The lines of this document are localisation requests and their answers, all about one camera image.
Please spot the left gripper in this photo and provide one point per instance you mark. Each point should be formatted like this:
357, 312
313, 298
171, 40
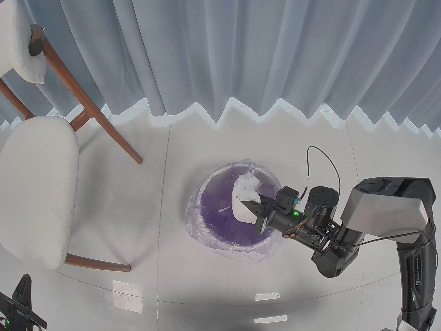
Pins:
13, 317

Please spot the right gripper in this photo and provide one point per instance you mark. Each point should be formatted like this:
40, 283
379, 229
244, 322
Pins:
280, 219

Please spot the white paper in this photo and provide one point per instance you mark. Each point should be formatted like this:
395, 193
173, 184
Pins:
244, 191

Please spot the purple plastic bag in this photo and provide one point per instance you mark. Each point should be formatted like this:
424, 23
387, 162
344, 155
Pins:
220, 226

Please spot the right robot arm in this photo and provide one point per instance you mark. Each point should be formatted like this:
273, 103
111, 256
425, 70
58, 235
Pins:
386, 205

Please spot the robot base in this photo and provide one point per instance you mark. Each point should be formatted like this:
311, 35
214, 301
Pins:
401, 326

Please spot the white trash bin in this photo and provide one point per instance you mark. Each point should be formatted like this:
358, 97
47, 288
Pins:
265, 243

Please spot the wooden chair with white cushions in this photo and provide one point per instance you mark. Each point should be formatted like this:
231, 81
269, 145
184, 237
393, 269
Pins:
38, 171

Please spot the pale blue curtain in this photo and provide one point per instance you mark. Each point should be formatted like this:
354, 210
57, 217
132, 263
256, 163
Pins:
241, 47

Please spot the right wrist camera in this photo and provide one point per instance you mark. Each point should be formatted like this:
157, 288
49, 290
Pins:
286, 197

